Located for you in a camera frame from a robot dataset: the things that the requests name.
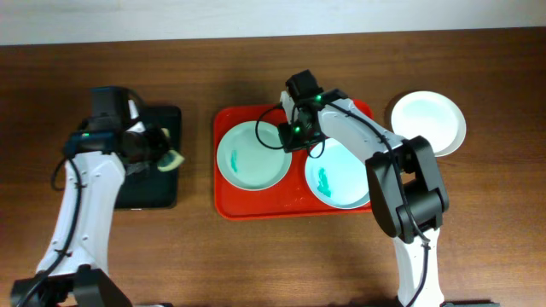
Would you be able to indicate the black plastic tray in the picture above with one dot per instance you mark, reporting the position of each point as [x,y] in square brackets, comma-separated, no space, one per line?
[151,188]

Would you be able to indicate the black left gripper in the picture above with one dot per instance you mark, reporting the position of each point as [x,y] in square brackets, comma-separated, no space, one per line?
[154,145]

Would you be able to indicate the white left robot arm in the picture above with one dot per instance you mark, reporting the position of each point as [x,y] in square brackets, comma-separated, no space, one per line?
[75,263]

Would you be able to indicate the cream white plate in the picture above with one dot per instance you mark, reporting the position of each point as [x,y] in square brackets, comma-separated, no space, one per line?
[431,115]

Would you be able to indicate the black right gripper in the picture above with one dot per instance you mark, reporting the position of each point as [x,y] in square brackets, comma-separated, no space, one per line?
[288,139]

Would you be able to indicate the light blue plate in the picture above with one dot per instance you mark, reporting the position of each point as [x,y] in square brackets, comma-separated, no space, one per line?
[336,177]

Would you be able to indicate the green yellow scrub sponge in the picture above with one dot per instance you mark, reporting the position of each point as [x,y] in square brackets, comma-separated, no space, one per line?
[168,159]

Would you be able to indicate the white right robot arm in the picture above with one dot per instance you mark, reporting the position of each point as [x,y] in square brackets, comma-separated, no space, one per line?
[407,193]

